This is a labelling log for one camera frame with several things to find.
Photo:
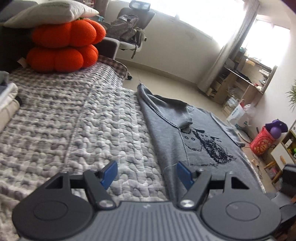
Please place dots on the white wooden side cabinet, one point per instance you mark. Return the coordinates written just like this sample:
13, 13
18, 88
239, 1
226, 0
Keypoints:
283, 154

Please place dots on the grey backpack on chair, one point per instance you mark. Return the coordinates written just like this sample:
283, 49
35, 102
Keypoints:
124, 28

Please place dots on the white office chair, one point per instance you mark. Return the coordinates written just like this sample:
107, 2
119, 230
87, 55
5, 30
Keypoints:
143, 11

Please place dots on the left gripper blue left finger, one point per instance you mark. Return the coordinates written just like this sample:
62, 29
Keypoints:
108, 174

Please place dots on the green potted plant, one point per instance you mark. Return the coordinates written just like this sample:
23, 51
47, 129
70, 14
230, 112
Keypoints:
291, 94

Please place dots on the white blue cardboard box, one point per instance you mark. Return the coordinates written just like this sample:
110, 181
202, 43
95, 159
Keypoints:
241, 115

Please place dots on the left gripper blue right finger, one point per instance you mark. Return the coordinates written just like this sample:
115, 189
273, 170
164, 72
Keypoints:
186, 174

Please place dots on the grey knitted cat sweater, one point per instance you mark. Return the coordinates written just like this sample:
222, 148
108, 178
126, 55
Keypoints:
194, 136

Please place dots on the stack of folded clothes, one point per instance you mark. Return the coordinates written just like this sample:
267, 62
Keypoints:
10, 102

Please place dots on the right beige curtain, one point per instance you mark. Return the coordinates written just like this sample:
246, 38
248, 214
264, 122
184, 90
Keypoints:
231, 47

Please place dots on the grey white quilted bedspread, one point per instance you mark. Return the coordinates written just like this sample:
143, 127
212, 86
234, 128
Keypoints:
74, 122

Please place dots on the white pillow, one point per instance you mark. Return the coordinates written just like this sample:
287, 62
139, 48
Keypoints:
51, 12

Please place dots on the grey checkered blanket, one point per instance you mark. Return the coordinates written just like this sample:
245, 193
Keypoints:
120, 69

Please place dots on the red patterned basket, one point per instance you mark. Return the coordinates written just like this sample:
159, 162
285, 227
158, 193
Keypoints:
262, 142

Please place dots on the wooden desk shelf unit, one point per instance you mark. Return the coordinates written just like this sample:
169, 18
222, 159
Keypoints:
242, 79

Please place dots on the orange pumpkin cushion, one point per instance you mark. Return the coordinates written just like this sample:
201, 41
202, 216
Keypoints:
65, 47

